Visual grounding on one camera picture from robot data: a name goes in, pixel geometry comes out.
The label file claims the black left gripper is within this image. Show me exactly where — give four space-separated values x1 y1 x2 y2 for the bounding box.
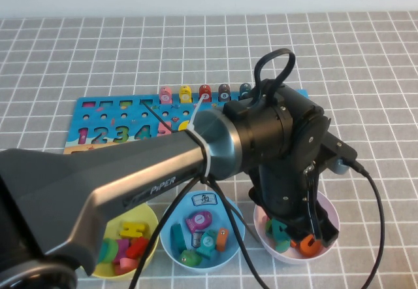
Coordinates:
249 163 340 248

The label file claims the teal wooden number four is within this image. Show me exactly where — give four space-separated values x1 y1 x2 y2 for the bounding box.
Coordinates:
270 218 293 245

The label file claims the orange wooden number piece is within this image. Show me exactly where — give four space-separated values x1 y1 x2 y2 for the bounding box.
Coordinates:
291 235 324 258

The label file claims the pink plastic bowl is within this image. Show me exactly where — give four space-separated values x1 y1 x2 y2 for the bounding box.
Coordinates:
253 190 341 265

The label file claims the blue plastic bowl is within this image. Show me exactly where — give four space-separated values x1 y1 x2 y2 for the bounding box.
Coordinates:
159 190 246 269

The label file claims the yellow plastic bowl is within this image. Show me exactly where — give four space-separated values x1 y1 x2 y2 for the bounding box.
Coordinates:
91 202 161 282

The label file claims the red wooden symbol piece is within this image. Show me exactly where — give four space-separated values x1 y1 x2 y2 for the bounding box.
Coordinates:
125 236 152 260

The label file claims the yellow wooden symbol piece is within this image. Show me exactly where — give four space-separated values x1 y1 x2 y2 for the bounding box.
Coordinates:
119 222 150 239

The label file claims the salmon pink wooden piece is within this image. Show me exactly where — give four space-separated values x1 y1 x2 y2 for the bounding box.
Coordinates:
114 256 140 275

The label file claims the magenta wooden shape piece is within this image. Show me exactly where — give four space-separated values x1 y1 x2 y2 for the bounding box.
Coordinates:
112 239 131 264

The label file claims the ocean themed wooden puzzle board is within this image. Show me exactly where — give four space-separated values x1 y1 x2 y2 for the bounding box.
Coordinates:
63 88 310 156

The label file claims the orange fish peg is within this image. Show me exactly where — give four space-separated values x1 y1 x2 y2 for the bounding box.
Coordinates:
215 227 229 252

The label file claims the teal fish peg two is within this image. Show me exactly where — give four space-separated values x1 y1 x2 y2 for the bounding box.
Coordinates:
195 229 218 259

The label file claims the magenta fish peg one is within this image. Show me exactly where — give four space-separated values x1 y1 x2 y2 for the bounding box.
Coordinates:
185 211 213 233

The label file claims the green fish peg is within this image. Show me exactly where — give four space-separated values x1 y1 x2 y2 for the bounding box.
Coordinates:
178 249 203 268

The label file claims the dark teal fish peg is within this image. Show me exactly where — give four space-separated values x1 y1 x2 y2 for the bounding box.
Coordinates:
169 223 187 254

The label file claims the white zip tie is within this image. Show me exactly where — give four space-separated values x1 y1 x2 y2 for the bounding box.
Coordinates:
190 97 214 177

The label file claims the brown fish peg eight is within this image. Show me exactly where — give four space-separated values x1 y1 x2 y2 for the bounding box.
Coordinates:
217 84 232 103

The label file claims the red fish peg seven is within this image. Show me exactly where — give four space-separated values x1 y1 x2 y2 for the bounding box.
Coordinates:
198 84 212 103

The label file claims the yellow fish peg six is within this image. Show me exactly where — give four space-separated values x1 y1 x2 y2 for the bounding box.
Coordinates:
178 85 193 104

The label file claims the light green wooden disc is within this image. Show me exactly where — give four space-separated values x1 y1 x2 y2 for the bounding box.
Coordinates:
103 237 120 264

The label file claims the thin gripper wire bundle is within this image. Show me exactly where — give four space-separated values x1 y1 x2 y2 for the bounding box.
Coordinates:
303 161 324 241

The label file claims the black camera cable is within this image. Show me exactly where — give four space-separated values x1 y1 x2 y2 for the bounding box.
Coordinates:
202 160 385 289

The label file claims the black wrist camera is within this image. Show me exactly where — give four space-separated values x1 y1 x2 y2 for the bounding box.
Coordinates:
321 131 359 175

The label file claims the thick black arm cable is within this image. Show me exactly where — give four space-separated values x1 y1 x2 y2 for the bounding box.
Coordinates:
129 176 205 289

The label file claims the black cable loop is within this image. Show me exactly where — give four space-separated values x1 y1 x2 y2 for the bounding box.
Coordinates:
253 48 297 107

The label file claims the thin black wire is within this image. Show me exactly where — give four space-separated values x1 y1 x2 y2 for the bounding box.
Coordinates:
142 101 176 135

